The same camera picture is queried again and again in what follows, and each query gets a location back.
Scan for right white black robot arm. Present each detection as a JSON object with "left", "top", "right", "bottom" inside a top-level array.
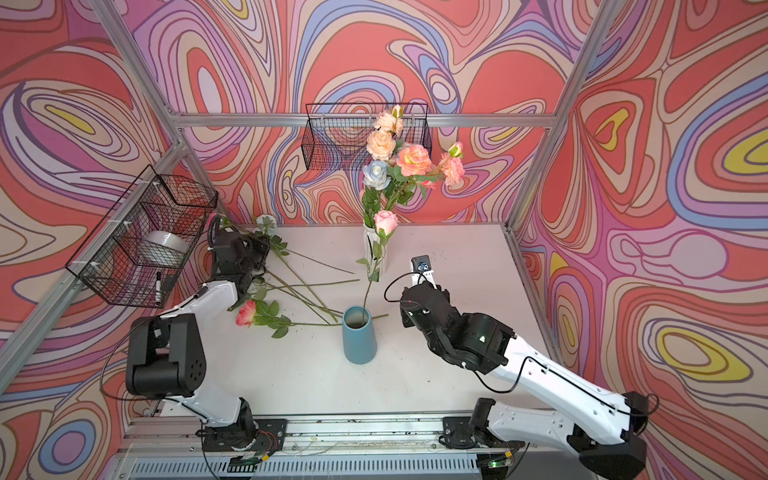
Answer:
[{"left": 398, "top": 281, "right": 650, "bottom": 479}]

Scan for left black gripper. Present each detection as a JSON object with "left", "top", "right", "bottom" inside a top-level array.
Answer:
[{"left": 237, "top": 232, "right": 270, "bottom": 277}]

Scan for black wire basket wall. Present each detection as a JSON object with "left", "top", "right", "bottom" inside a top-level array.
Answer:
[
  {"left": 301, "top": 100, "right": 432, "bottom": 172},
  {"left": 66, "top": 166, "right": 218, "bottom": 308}
]

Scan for silver tape roll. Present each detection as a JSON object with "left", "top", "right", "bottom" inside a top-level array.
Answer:
[{"left": 138, "top": 230, "right": 189, "bottom": 268}]

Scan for black marker pen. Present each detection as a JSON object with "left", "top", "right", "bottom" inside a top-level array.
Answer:
[{"left": 154, "top": 271, "right": 163, "bottom": 307}]

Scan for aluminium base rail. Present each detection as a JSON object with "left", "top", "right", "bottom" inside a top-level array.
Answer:
[{"left": 101, "top": 410, "right": 517, "bottom": 480}]

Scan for white ribbed vase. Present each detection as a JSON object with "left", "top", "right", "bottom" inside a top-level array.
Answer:
[{"left": 363, "top": 226, "right": 387, "bottom": 275}]

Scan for pink bud rose stem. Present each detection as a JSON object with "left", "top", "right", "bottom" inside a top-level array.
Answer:
[{"left": 357, "top": 210, "right": 399, "bottom": 308}]

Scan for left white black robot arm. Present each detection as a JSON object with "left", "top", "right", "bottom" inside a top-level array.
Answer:
[{"left": 125, "top": 228, "right": 270, "bottom": 451}]

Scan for large peach double rose stem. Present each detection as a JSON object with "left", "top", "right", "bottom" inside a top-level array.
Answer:
[{"left": 384, "top": 141, "right": 465, "bottom": 210}]

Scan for black wire basket back wall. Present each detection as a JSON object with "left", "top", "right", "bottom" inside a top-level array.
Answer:
[{"left": 301, "top": 100, "right": 432, "bottom": 172}]

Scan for teal ceramic vase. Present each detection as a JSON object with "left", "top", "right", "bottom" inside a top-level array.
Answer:
[{"left": 342, "top": 306, "right": 377, "bottom": 365}]

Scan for cream peach rose stem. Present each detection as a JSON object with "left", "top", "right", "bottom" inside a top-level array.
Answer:
[{"left": 366, "top": 105, "right": 404, "bottom": 163}]

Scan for red pink rose on table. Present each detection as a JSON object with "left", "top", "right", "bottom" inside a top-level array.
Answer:
[{"left": 235, "top": 300, "right": 331, "bottom": 339}]

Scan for white artificial rose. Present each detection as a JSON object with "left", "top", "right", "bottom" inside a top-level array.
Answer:
[{"left": 362, "top": 160, "right": 391, "bottom": 228}]

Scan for black wire basket left wall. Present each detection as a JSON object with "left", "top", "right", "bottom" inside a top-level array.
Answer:
[{"left": 66, "top": 166, "right": 218, "bottom": 308}]

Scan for pile of artificial flowers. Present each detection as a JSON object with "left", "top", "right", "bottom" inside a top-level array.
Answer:
[{"left": 207, "top": 214, "right": 355, "bottom": 326}]

